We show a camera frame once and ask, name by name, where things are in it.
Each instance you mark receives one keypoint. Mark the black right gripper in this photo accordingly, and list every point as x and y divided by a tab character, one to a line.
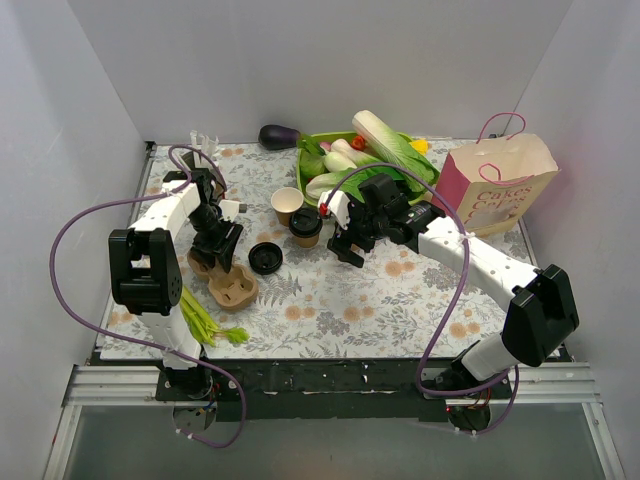
354	230

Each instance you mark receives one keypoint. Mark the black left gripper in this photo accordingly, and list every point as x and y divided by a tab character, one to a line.
220	241

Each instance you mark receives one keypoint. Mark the brown paper cup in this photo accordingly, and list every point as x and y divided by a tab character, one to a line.
307	241
286	201

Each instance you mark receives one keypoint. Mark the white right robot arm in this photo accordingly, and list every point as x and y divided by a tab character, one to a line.
538	303

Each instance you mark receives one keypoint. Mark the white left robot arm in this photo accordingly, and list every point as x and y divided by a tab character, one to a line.
145	270

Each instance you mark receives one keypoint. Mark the stack of black lids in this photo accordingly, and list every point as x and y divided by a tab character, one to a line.
265	258

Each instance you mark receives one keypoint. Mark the brown cardboard cup carrier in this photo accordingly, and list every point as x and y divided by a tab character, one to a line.
233	290

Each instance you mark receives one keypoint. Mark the bok choy front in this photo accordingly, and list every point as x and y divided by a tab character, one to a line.
327	181

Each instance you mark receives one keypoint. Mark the bok choy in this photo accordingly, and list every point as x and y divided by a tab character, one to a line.
327	181
342	156

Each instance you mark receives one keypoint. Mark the floral table mat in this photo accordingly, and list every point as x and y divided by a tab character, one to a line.
399	304

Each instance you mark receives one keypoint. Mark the grey straw holder cup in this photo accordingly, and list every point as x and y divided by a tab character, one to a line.
191	160

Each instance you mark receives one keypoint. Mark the green plastic vegetable tray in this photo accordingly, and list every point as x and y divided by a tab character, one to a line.
311	151

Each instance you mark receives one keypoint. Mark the bok choy middle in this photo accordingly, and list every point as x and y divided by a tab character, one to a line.
342	156

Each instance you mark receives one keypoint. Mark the green celery stalks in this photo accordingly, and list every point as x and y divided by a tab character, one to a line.
202	327

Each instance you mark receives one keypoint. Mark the purple eggplant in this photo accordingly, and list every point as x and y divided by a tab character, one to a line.
276	137

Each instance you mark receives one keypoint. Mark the red pepper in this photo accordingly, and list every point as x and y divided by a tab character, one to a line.
358	143

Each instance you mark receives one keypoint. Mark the napa cabbage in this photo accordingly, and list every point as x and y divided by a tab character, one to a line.
391	147

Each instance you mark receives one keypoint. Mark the yellow vegetable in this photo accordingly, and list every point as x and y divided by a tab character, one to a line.
420	145

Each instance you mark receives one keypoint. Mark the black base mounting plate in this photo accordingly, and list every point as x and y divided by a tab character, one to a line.
334	388

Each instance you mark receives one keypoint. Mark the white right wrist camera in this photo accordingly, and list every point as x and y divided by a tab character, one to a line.
336	206

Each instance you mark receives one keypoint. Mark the aluminium frame rail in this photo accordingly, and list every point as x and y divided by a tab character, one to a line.
555	383

